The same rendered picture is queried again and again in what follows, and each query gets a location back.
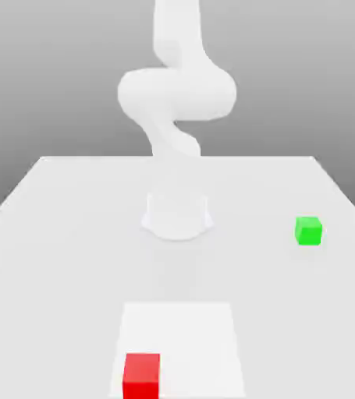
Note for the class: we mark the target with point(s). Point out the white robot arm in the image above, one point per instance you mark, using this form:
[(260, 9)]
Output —
[(177, 93)]

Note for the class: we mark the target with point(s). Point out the small green cube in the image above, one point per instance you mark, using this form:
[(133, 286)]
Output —
[(308, 231)]

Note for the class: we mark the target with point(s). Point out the small red cube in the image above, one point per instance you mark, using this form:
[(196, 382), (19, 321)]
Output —
[(141, 375)]

